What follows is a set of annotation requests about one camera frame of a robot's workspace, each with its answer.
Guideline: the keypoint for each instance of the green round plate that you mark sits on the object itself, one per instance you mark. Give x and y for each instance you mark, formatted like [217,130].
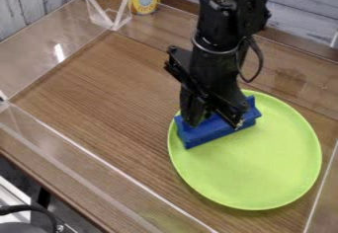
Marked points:
[258,168]

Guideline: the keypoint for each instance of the blue T-shaped block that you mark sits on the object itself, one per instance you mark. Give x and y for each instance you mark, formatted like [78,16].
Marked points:
[214,127]

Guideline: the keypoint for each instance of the clear acrylic enclosure wall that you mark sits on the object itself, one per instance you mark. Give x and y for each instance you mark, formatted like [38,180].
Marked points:
[87,101]

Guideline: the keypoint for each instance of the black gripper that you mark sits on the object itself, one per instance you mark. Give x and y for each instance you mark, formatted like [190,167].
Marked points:
[209,84]

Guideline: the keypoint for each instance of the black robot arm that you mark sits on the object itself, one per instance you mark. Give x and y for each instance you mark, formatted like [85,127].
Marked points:
[228,24]

